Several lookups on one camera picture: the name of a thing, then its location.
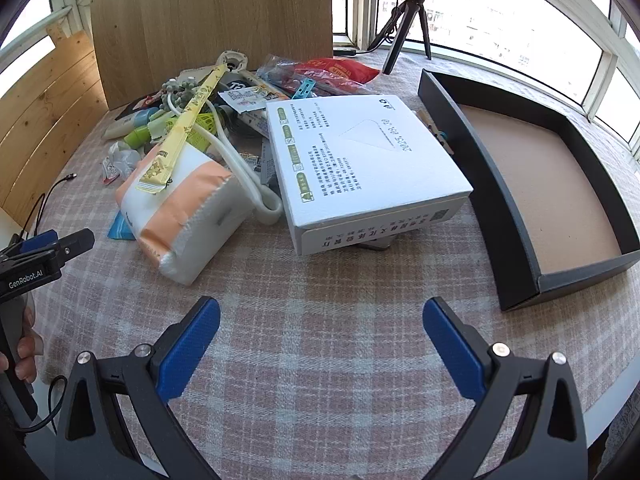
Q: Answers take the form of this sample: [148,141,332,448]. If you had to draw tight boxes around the wooden slat panel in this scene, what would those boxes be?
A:
[0,30,110,231]

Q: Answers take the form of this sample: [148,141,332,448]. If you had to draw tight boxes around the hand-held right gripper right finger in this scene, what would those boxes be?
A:
[422,296,590,480]

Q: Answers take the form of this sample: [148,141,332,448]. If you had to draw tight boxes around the green bottle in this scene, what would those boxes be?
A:
[124,126,152,149]

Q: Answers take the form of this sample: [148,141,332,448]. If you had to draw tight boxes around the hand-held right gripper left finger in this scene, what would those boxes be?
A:
[54,296,222,480]

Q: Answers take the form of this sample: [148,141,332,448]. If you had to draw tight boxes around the teal clothespin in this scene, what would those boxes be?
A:
[294,77,319,102]

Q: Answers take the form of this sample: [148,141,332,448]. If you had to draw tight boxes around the white tube blue cap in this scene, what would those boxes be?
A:
[102,109,152,140]

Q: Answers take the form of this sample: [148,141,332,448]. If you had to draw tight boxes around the black cable with plug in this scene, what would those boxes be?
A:
[35,173,77,231]

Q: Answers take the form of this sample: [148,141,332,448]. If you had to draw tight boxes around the crumpled clear wrapper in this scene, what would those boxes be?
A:
[107,141,144,172]

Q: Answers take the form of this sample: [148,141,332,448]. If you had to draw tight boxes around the black tripod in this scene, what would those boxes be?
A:
[382,0,433,76]

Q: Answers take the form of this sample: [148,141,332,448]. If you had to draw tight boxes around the grey foil packet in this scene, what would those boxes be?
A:
[259,139,278,187]

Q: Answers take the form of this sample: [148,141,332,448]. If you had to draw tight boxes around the black sachet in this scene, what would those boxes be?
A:
[116,91,162,121]

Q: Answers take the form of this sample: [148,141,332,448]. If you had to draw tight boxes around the white USB cable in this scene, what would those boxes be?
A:
[169,91,284,226]

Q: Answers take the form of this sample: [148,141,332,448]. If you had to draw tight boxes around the orange white tissue pack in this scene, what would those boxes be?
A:
[115,141,252,287]

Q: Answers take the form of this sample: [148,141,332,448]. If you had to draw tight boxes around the white round fan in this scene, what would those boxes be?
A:
[215,50,249,74]

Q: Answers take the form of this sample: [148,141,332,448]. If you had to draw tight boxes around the wooden clothespin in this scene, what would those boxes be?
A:
[417,109,455,156]

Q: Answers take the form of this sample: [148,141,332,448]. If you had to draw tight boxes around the red bag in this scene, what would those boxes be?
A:
[259,55,381,98]

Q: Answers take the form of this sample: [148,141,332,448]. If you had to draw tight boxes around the person's left hand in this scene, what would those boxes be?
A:
[14,305,45,387]

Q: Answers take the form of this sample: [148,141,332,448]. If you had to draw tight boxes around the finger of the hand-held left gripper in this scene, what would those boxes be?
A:
[50,228,96,267]
[7,229,58,257]

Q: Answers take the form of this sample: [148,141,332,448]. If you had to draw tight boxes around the wrapped wooden chopsticks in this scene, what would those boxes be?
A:
[241,69,292,102]

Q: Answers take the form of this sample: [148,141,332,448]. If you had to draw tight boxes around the white printed box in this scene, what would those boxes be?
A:
[264,94,475,257]

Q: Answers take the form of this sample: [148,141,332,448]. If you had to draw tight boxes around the upright wooden board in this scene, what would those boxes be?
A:
[89,0,334,111]

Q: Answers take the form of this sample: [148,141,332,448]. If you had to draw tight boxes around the yellow stick sachet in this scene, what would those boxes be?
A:
[136,63,227,195]

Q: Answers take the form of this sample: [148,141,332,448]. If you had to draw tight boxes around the red creamer sachet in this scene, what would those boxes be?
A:
[101,155,125,184]

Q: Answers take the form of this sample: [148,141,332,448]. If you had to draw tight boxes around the black box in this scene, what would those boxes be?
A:
[417,68,640,312]

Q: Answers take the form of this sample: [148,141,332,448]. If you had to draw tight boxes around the grey ball massager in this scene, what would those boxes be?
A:
[159,77,202,111]

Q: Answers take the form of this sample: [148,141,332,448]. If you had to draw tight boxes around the yellow-green shuttlecock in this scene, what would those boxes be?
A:
[167,112,222,153]

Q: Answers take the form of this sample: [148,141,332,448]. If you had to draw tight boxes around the blue tissue packet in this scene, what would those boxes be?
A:
[107,210,137,241]

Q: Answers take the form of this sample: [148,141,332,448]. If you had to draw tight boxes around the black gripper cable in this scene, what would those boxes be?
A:
[15,375,69,432]

